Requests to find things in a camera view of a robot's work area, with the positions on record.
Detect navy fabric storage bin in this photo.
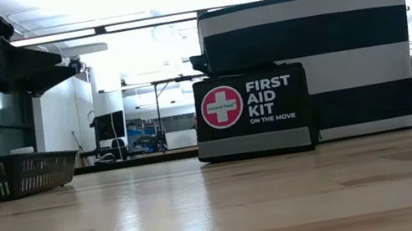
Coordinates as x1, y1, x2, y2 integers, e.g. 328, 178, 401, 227
182, 0, 412, 164

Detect black standing desk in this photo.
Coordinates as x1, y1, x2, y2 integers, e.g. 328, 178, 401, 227
99, 71, 216, 162

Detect ceiling light bar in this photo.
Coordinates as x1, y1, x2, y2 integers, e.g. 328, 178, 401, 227
8, 0, 328, 56

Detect black office chair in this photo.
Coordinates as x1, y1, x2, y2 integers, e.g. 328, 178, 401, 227
107, 136, 129, 162

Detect black ceiling security camera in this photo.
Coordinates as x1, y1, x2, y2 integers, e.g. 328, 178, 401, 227
67, 55, 85, 72

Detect black first aid kit pouch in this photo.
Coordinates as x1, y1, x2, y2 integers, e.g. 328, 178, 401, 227
184, 59, 322, 171

